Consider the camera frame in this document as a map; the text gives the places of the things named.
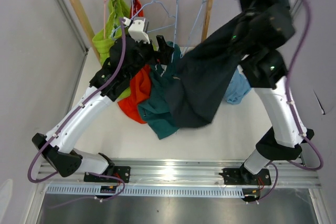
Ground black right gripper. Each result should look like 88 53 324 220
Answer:
230 0 277 51

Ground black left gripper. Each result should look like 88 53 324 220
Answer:
125 35 173 81

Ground dark navy shorts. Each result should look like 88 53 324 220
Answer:
165 17 242 128

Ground teal shorts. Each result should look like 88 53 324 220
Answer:
137 41 181 140

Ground orange shorts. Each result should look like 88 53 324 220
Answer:
117 0 153 125

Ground light blue shorts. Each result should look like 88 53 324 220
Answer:
224 68 251 105

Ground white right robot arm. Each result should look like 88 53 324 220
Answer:
230 0 314 185

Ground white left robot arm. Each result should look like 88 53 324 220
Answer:
32 35 174 182

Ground lime green shorts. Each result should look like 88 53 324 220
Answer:
91 0 132 99

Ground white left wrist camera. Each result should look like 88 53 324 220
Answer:
123 17 151 44

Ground pink wire hanger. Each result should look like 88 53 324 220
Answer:
102 0 108 39

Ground aluminium mounting rail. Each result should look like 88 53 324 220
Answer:
45 159 321 198

